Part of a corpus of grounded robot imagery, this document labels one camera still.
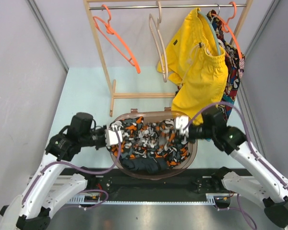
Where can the orange black camouflage shorts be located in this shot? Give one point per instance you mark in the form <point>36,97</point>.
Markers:
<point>153,140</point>

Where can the orange hanger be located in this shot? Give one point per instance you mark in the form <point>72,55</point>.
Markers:
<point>232,36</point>
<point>111,35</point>

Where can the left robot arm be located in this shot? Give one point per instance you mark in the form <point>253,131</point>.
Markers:
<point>35,207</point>

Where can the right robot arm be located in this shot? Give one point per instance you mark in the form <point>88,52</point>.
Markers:
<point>270,191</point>

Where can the dark navy shorts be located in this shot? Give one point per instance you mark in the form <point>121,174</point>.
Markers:
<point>150,166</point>

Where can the yellow shorts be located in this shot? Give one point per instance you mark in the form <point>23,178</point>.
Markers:
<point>195,66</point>

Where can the beige wooden hanger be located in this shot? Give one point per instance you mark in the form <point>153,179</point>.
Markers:
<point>154,26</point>

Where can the colourful patterned shorts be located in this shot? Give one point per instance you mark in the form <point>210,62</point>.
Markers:
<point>234,58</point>

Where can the teal hanger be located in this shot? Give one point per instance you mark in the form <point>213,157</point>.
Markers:
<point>213,32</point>

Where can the translucent pink laundry basket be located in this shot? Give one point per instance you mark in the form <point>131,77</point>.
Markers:
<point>115,151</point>

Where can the metal hanging rod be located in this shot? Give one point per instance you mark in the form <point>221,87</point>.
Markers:
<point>171,6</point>

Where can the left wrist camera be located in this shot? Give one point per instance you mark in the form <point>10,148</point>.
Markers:
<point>113,137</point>

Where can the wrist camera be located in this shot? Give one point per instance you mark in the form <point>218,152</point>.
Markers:
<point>113,137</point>
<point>181,124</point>

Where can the wooden clothes rack frame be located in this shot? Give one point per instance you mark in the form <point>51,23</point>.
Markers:
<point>235,24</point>

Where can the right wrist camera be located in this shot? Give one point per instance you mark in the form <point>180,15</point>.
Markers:
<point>181,124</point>

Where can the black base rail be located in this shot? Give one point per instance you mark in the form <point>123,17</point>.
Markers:
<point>189,185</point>

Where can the white cable duct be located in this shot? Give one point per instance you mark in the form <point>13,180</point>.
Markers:
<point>209,200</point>

